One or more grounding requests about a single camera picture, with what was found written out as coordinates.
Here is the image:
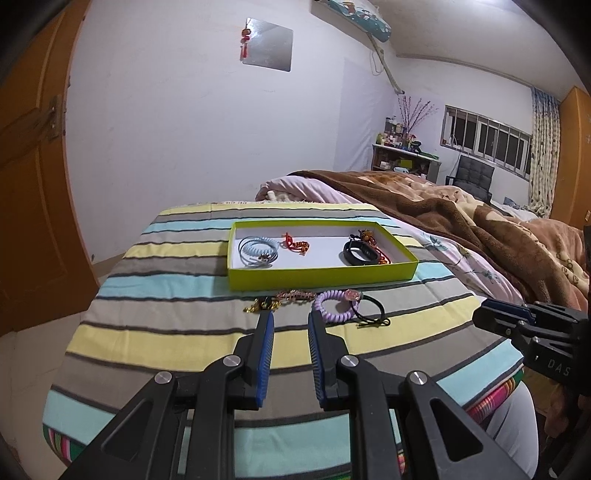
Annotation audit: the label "clear blue elastic loop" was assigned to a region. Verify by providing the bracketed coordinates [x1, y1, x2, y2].
[238, 236, 280, 268]

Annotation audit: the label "striped bed sheet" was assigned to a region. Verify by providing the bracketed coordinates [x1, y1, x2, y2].
[42, 200, 527, 480]

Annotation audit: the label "metal door latch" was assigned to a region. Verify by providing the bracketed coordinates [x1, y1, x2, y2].
[34, 95, 68, 144]

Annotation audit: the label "orange wooden wardrobe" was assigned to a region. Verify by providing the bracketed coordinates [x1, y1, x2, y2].
[549, 85, 591, 232]

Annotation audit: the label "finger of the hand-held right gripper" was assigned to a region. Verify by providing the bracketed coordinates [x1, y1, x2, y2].
[472, 307, 525, 343]
[482, 299, 539, 324]

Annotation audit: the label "wooden shelf desk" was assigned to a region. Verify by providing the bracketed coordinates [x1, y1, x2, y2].
[370, 142, 443, 179]

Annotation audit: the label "black wristband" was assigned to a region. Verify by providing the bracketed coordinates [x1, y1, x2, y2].
[342, 240, 378, 267]

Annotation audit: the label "gold pink chain bracelet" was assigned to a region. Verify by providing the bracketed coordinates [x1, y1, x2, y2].
[244, 289, 317, 315]

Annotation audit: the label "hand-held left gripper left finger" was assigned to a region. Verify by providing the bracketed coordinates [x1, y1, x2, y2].
[60, 310, 276, 480]

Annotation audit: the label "lime green cardboard box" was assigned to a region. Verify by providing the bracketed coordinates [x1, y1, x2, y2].
[227, 220, 420, 292]

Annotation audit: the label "barred window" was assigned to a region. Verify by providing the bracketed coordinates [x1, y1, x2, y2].
[438, 105, 533, 176]

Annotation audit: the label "orange wooden door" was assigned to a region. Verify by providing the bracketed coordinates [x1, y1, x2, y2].
[0, 0, 100, 334]

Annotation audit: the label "black office chair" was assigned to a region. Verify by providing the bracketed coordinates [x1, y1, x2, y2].
[445, 154, 496, 204]

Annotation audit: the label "person's light grey clothing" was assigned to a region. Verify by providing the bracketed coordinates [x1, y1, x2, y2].
[484, 382, 539, 480]

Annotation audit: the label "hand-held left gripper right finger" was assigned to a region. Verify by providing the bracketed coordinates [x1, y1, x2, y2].
[307, 309, 529, 480]

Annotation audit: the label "brown fleece blanket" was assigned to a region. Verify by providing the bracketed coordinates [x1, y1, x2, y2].
[286, 170, 591, 315]

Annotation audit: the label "colourful plaid cloth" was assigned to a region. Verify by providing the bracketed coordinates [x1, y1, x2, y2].
[42, 376, 525, 480]

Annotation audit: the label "purple flower branches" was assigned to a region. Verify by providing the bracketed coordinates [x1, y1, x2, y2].
[397, 95, 440, 135]

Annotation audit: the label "light blue spiral hair tie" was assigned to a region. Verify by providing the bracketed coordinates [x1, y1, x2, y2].
[241, 237, 277, 264]

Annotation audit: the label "patterned curtain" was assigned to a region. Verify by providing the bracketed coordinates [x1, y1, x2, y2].
[527, 88, 562, 219]

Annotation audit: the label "purple spiral hair tie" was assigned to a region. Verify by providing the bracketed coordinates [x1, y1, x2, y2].
[313, 289, 362, 323]

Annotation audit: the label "wall mirror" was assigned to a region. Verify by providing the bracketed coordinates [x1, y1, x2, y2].
[243, 17, 295, 73]

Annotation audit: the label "wall air conditioner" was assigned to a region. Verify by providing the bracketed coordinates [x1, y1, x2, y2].
[311, 0, 393, 38]

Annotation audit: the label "red orange knotted bracelet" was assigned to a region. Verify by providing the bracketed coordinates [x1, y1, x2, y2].
[280, 233, 311, 256]

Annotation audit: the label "wrapped air conditioner pipe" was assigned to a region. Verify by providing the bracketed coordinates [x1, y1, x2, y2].
[367, 32, 407, 96]

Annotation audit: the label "black hair tie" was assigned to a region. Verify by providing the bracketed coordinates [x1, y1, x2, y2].
[353, 295, 391, 330]

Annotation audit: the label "pale pink pillow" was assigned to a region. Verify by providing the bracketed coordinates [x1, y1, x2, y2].
[256, 176, 366, 206]

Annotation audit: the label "group of bottles and jars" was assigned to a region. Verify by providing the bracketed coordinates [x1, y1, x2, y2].
[375, 115, 426, 151]

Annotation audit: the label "white floral quilt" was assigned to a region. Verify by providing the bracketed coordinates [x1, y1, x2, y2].
[405, 225, 527, 306]

